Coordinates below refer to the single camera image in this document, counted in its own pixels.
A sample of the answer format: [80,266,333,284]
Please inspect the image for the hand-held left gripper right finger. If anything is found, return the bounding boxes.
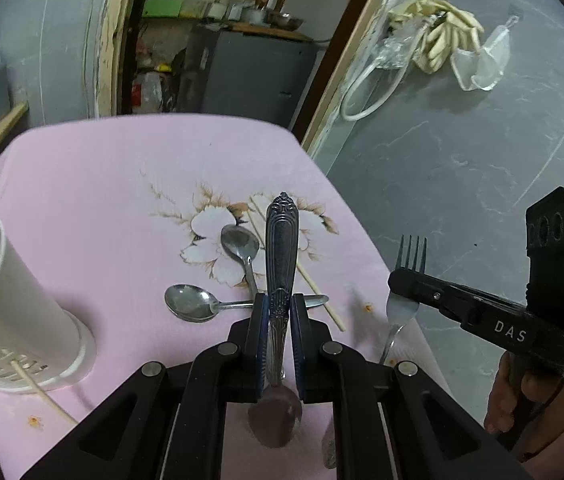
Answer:
[289,294,533,480]

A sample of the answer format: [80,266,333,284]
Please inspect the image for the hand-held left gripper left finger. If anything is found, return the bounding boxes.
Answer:
[19,292,269,480]

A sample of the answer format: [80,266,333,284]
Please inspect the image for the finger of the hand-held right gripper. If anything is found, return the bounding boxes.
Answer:
[387,266,489,330]

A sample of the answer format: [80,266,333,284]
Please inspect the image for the steel fork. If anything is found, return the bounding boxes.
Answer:
[321,235,429,468]

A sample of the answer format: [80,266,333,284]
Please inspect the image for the wooden chopstick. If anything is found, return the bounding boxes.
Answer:
[0,262,79,426]
[248,196,347,333]

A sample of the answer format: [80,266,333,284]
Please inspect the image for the ornate handle steel spoon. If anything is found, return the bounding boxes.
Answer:
[247,192,304,448]

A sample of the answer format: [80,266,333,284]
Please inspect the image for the white plastic utensil holder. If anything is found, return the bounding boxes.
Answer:
[0,197,98,393]

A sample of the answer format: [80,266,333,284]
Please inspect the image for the person's right hand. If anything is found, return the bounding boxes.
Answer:
[483,350,564,453]

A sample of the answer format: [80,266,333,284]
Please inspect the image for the pink floral tablecloth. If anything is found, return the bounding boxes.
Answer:
[0,115,455,480]

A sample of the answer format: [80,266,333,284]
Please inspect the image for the clear plastic bag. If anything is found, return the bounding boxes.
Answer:
[373,22,417,70]
[449,16,519,92]

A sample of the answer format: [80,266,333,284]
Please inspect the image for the cream rubber gloves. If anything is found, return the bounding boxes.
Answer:
[387,0,485,75]

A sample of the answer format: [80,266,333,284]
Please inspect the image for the grey cabinet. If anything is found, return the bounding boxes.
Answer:
[182,25,324,128]

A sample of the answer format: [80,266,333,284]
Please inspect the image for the clear plastic jug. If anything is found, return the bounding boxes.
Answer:
[142,71,169,107]

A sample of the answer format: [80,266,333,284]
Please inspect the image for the steel bowl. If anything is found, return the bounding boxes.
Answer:
[266,11,305,31]

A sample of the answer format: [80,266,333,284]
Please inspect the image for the wooden board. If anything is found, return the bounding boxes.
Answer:
[202,19,315,42]

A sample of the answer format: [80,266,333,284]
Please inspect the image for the steel pot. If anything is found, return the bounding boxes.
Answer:
[238,4,269,24]

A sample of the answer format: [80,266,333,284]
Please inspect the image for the green box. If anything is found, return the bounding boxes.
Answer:
[141,0,183,18]

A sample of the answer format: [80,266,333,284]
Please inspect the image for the white hose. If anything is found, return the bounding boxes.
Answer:
[339,55,413,122]

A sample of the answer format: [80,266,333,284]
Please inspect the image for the worn door frame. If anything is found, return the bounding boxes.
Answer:
[89,0,403,161]

